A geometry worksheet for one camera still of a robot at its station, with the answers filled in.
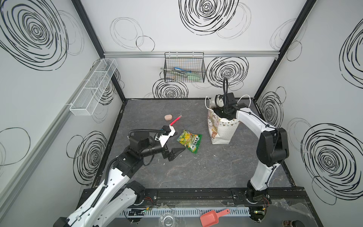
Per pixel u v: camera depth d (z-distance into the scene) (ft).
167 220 2.26
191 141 2.98
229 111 2.21
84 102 2.36
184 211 2.32
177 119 3.51
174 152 1.85
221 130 2.69
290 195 2.50
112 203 1.79
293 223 1.98
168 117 3.49
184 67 4.06
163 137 1.79
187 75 2.84
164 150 1.86
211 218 2.24
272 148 1.60
